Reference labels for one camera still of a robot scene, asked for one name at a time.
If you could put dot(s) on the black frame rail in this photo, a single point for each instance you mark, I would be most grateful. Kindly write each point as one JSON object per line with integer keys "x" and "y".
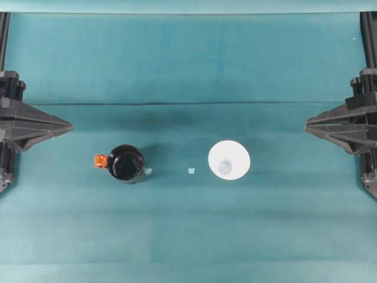
{"x": 3, "y": 41}
{"x": 369, "y": 41}

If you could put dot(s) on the white paper cup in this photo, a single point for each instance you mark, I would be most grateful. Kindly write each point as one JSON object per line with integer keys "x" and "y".
{"x": 229, "y": 153}

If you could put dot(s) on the blue-green backdrop cloth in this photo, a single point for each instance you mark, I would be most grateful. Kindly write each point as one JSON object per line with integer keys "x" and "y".
{"x": 188, "y": 6}

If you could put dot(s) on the small white paper scrap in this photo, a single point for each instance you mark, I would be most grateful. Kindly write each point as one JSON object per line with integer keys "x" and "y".
{"x": 149, "y": 171}
{"x": 191, "y": 171}

